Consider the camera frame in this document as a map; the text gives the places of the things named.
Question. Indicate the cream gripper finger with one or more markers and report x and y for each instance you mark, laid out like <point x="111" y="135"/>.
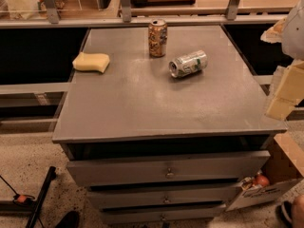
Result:
<point x="274" y="34"/>
<point x="286" y="90"/>

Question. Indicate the silver green 7up can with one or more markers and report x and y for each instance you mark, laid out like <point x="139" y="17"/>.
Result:
<point x="188" y="64"/>

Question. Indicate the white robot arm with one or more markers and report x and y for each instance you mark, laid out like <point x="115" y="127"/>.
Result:
<point x="292" y="43"/>

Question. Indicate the orange brown soda can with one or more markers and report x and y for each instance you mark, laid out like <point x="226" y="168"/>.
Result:
<point x="157" y="37"/>

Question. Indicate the cardboard box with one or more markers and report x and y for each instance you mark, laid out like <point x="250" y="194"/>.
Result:
<point x="284" y="170"/>

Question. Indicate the red apple in box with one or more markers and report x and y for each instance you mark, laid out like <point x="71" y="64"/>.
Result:
<point x="262" y="181"/>

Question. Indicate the top grey drawer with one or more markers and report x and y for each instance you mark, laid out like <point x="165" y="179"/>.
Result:
<point x="196" y="167"/>

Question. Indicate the grey drawer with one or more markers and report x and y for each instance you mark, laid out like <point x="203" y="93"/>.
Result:
<point x="163" y="213"/>
<point x="196" y="167"/>
<point x="163" y="195"/>

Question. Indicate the sandalled foot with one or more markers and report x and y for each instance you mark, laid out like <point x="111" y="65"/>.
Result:
<point x="291" y="214"/>

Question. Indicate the bottom grey drawer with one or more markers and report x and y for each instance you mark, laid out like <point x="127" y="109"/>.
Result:
<point x="163" y="213"/>

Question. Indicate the middle grey drawer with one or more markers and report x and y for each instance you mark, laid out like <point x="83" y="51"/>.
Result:
<point x="163" y="195"/>

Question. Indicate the grey drawer cabinet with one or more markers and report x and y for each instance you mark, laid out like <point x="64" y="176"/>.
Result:
<point x="137" y="109"/>

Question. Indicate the yellow sponge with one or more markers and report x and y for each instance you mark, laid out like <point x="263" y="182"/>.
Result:
<point x="91" y="62"/>

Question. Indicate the black tripod leg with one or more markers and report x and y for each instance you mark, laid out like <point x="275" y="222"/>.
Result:
<point x="35" y="213"/>

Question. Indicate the black shoe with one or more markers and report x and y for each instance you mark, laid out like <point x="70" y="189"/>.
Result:
<point x="70" y="220"/>

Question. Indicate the metal railing frame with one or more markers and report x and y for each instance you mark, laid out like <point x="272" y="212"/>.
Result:
<point x="119" y="13"/>

